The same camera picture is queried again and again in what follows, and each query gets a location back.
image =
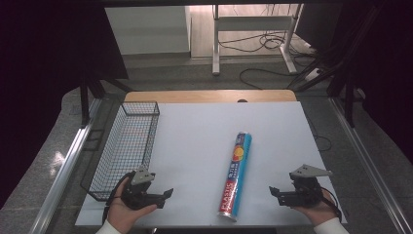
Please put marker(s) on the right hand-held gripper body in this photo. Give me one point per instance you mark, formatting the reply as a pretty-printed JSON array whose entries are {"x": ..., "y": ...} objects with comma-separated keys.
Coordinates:
[{"x": 305, "y": 191}]

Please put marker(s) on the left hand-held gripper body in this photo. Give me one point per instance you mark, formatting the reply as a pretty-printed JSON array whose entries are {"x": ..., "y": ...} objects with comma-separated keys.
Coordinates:
[{"x": 136, "y": 196}]

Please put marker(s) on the person's left hand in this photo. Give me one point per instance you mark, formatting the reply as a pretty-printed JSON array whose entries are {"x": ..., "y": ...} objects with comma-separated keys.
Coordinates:
[{"x": 121, "y": 213}]

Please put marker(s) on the person's right hand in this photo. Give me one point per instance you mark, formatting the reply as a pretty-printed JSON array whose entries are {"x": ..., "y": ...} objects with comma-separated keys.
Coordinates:
[{"x": 319, "y": 214}]

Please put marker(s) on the blue red tube package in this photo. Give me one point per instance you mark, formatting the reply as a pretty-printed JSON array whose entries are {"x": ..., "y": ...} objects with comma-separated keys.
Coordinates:
[{"x": 237, "y": 175}]

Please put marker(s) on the person's left white sleeve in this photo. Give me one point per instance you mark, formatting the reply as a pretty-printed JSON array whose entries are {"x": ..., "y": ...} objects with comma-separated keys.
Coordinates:
[{"x": 108, "y": 229}]

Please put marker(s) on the person's white sleeve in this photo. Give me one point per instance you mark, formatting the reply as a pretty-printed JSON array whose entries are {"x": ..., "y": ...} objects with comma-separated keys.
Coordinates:
[
  {"x": 331, "y": 226},
  {"x": 108, "y": 229}
]

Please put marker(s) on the person's right white sleeve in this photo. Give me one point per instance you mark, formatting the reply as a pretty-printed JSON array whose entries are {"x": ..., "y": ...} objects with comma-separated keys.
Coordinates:
[{"x": 331, "y": 226}]

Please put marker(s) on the white table mat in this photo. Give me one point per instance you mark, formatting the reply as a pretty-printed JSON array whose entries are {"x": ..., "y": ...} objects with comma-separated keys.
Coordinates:
[{"x": 201, "y": 146}]

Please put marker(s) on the black metal stand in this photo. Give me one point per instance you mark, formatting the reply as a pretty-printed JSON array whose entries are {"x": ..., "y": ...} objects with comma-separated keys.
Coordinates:
[
  {"x": 349, "y": 97},
  {"x": 85, "y": 100}
]

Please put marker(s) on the white power strip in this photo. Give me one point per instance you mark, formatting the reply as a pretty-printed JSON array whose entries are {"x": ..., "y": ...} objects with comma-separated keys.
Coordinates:
[{"x": 312, "y": 74}]

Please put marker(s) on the black curtain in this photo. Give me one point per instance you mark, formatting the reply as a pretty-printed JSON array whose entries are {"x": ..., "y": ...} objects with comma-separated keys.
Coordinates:
[
  {"x": 383, "y": 58},
  {"x": 42, "y": 65}
]

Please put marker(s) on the white cabinet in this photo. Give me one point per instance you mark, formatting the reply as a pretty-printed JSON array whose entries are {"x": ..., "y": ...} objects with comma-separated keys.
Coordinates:
[{"x": 147, "y": 29}]

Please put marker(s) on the aluminium rail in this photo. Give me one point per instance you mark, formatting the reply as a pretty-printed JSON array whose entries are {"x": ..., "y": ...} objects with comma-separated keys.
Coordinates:
[
  {"x": 66, "y": 169},
  {"x": 367, "y": 169}
]

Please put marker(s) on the white desk frame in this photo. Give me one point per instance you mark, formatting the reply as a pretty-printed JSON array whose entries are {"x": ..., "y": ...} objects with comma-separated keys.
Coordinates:
[{"x": 253, "y": 23}]

